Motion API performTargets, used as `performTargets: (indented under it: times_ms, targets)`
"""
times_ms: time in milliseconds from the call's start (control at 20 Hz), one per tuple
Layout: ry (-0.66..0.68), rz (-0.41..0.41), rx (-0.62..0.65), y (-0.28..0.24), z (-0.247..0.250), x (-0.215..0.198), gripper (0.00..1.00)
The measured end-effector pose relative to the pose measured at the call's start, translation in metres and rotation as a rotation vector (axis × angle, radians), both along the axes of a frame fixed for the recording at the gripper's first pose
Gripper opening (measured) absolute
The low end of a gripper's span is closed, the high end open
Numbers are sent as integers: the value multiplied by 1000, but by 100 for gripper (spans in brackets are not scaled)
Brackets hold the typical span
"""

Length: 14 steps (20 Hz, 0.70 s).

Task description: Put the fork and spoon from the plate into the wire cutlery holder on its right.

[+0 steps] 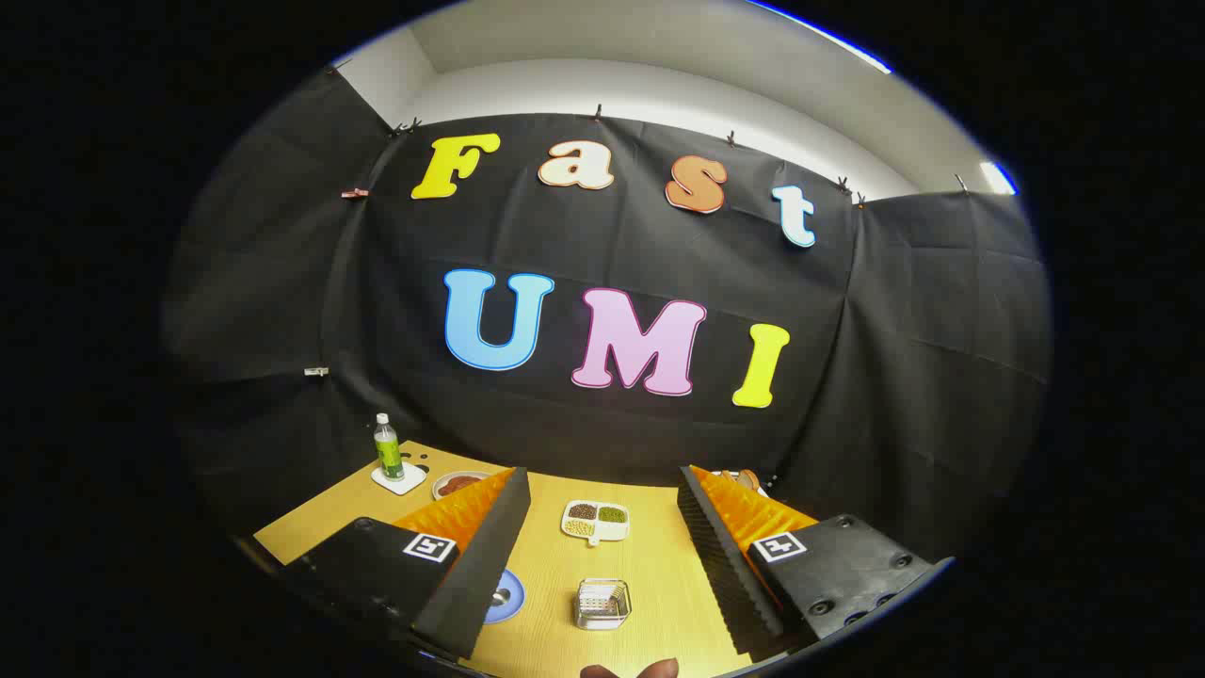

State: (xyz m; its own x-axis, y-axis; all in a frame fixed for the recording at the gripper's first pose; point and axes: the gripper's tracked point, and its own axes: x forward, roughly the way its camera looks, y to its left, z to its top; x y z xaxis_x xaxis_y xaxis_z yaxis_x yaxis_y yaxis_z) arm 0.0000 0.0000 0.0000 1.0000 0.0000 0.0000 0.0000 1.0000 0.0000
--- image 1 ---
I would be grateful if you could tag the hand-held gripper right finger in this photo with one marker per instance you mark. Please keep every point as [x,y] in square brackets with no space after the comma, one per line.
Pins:
[725,565]

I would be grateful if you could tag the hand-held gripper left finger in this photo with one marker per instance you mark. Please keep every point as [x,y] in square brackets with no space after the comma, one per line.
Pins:
[480,574]

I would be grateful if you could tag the blue round plate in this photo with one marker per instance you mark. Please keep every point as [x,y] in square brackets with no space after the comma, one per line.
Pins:
[510,605]

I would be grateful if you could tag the white toaster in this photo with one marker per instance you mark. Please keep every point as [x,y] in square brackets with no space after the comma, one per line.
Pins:
[761,489]

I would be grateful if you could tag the white plate with food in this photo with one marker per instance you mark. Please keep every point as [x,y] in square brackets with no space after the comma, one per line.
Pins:
[457,486]

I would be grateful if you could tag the heap of yellow soybeans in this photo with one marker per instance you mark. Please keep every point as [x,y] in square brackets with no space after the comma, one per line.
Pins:
[579,528]

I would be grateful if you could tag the white square coaster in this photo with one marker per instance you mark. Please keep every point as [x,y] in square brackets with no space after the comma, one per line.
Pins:
[407,486]

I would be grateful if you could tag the heap of dark red beans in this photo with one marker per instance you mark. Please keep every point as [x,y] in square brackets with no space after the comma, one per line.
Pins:
[583,511]

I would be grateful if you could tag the white divided tray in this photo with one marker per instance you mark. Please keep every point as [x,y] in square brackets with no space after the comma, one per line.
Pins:
[607,530]

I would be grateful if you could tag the heap of green beans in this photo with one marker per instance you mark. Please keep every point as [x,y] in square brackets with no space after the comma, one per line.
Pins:
[612,514]

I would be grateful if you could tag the perforated metal basket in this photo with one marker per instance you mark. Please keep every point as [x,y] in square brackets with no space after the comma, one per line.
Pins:
[602,617]

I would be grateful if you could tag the green drink bottle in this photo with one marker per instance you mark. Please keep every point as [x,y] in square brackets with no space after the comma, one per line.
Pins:
[388,457]

